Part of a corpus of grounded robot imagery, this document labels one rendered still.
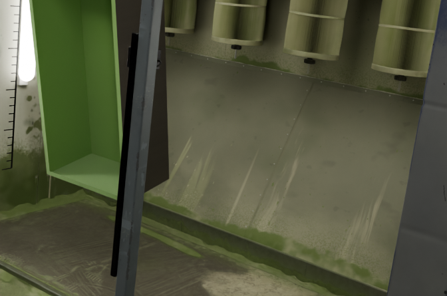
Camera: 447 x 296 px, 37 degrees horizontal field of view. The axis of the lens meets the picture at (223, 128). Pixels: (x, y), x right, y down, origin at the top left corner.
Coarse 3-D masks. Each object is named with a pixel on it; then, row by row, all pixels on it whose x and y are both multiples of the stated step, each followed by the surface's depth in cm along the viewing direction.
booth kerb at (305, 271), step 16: (144, 208) 444; (160, 208) 435; (176, 224) 429; (192, 224) 421; (208, 224) 414; (208, 240) 415; (224, 240) 408; (240, 240) 401; (256, 256) 395; (272, 256) 389; (288, 256) 382; (288, 272) 383; (304, 272) 377; (320, 272) 371; (336, 272) 366; (336, 288) 366; (352, 288) 361; (368, 288) 355
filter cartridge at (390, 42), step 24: (384, 0) 359; (408, 0) 349; (432, 0) 347; (384, 24) 359; (408, 24) 351; (432, 24) 351; (384, 48) 358; (408, 48) 354; (384, 72) 358; (408, 72) 353
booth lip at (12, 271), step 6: (0, 264) 357; (6, 264) 357; (6, 270) 355; (12, 270) 352; (18, 270) 352; (18, 276) 349; (24, 276) 347; (30, 276) 347; (30, 282) 344; (36, 282) 342; (42, 282) 342; (42, 288) 339; (48, 288) 337; (54, 294) 334; (60, 294) 332
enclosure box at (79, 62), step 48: (48, 0) 353; (96, 0) 364; (48, 48) 360; (96, 48) 376; (48, 96) 368; (96, 96) 388; (48, 144) 375; (96, 144) 401; (96, 192) 359; (144, 192) 359
